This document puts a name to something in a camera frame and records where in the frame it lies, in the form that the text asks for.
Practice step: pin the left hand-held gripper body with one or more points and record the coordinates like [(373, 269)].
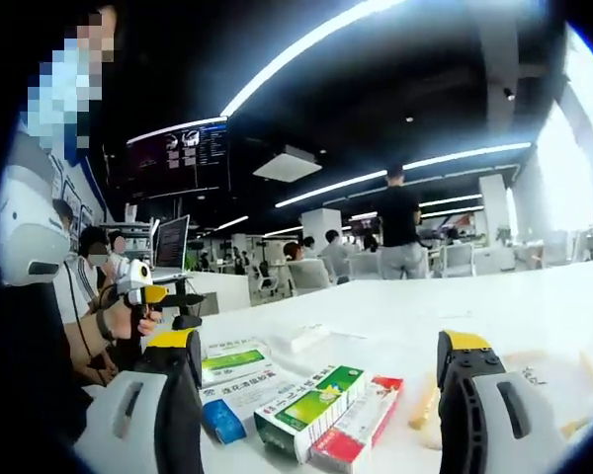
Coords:
[(133, 276)]

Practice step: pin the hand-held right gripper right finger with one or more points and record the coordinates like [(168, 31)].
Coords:
[(459, 419)]

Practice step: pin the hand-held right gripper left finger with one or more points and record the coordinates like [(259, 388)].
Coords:
[(173, 419)]

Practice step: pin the white blue medicine box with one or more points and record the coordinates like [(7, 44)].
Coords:
[(247, 390)]

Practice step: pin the green white medicine box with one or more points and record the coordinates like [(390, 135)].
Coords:
[(237, 363)]

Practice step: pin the red white medicine box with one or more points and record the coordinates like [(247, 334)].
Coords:
[(356, 429)]

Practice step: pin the clear lid with yellow clasps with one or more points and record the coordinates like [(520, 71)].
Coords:
[(563, 385)]

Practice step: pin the green cartoon medicine box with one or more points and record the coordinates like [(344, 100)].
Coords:
[(306, 410)]

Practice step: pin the white yellow-striped medicine box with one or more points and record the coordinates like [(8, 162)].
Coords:
[(299, 340)]

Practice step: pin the person's left hand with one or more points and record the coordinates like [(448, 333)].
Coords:
[(123, 321)]

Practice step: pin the white shelf rack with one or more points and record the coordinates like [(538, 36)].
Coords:
[(133, 237)]

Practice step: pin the black stand base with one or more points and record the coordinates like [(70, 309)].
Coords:
[(188, 322)]

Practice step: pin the laptop on stand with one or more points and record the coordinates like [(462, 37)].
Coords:
[(172, 242)]

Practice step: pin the white partition counter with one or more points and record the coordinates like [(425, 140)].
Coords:
[(227, 291)]

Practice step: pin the white chest-worn device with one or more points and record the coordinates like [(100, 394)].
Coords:
[(29, 232)]

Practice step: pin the person's dark upper body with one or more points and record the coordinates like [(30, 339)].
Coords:
[(34, 355)]

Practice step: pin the white ceiling vent panel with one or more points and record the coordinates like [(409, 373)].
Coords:
[(284, 165)]

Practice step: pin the potted plant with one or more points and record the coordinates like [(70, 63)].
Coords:
[(504, 234)]

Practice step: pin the ceiling light strip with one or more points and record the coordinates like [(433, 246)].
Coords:
[(474, 154), (232, 104), (331, 187)]

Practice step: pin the white blue wall poster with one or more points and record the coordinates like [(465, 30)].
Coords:
[(91, 197)]

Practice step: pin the large wall screen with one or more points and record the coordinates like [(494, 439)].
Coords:
[(178, 158)]

